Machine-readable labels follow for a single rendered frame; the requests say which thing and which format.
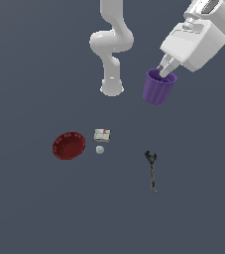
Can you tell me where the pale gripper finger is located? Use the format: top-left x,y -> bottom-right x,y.
157,54 -> 173,70
159,59 -> 181,78

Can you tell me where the red round basket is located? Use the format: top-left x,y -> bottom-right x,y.
52,131 -> 86,161

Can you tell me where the purple fluted cup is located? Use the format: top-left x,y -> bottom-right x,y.
142,67 -> 178,106

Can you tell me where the small white box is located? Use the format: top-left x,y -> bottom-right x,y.
92,128 -> 112,143

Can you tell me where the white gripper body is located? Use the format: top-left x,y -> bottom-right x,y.
159,19 -> 225,73

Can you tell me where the dark metal wrench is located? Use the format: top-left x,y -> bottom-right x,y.
144,150 -> 159,194

